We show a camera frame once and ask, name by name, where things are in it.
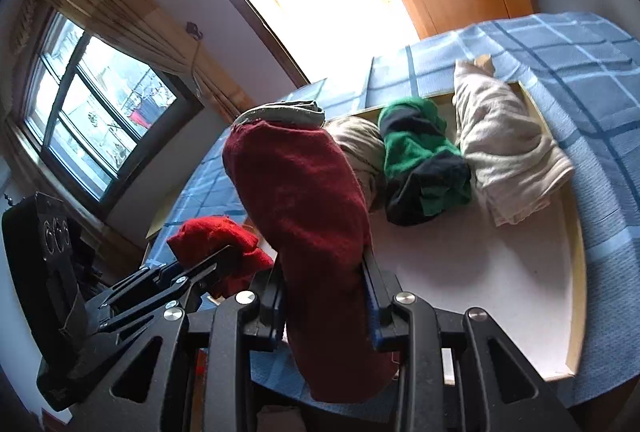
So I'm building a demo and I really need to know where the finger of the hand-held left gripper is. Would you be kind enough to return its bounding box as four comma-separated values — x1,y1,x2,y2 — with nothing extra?
87,282,208,338
107,244,248,307

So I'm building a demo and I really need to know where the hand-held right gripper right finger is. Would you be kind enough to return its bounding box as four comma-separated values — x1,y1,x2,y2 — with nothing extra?
362,252,576,432

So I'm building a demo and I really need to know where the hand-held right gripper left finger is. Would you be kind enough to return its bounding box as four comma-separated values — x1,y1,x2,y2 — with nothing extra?
70,266,289,432

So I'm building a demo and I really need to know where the bright red underwear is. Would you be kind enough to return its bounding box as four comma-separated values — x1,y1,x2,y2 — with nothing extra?
166,217,275,299

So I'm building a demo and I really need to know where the shallow wooden tray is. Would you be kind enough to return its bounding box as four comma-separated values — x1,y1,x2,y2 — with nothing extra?
240,54,590,387

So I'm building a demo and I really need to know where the dark red underwear grey waistband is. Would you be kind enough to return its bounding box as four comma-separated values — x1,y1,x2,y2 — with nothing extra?
221,100,398,405

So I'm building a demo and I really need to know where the green and black underwear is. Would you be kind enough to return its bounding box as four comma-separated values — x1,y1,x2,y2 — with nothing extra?
377,96,473,227

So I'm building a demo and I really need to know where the beige underwear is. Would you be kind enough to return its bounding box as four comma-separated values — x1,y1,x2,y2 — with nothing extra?
324,116,387,213

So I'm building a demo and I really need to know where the cream white underwear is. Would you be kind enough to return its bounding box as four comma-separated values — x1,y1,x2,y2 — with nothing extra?
451,60,576,227

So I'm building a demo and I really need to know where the window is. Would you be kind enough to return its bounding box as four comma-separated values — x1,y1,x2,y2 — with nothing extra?
15,9,207,213

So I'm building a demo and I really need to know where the tan curtain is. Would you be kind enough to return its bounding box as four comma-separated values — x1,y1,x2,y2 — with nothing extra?
10,0,257,123

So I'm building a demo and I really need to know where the blue checked tablecloth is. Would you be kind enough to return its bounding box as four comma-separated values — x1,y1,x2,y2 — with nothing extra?
147,12,640,428

